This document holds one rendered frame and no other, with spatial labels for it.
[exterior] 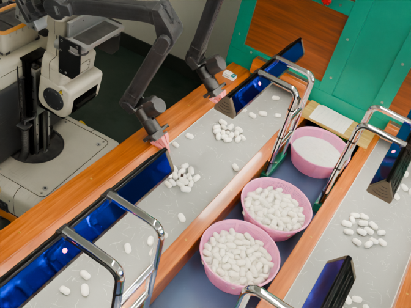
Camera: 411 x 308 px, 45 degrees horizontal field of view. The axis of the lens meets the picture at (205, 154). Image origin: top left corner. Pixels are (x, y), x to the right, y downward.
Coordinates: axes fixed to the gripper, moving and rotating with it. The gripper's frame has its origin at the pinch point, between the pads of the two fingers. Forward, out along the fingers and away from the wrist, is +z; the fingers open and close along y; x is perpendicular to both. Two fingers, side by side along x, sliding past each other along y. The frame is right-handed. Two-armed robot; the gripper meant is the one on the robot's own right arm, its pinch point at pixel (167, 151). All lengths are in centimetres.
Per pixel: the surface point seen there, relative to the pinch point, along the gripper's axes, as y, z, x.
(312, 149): 47, 35, -27
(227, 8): 158, -36, 49
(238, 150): 22.5, 16.3, -11.6
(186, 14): 156, -47, 79
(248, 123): 41.7, 12.1, -8.1
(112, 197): -60, -9, -40
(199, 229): -25.2, 22.5, -20.3
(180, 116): 20.8, -6.9, 4.7
